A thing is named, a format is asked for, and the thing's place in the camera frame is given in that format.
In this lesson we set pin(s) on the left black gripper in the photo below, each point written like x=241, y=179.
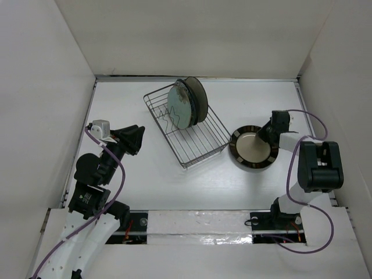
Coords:
x=129, y=138

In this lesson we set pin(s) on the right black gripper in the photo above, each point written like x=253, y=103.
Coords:
x=261, y=132

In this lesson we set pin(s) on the dark striped rim plate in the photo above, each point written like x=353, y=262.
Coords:
x=249, y=150

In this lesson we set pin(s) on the green flower plate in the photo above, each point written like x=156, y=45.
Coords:
x=179, y=107

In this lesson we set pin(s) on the grey tree pattern plate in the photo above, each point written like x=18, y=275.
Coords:
x=200, y=94

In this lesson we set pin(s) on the blue floral plate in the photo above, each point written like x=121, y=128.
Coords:
x=182, y=83

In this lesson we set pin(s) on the brown rim cream plate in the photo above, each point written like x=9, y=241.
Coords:
x=196, y=106

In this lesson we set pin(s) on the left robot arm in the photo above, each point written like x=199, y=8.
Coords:
x=93, y=213

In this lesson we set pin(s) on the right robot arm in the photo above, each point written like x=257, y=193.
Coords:
x=315, y=168

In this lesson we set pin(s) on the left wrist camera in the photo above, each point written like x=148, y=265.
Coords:
x=100, y=130

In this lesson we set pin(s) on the wire dish rack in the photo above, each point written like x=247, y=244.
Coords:
x=191, y=145

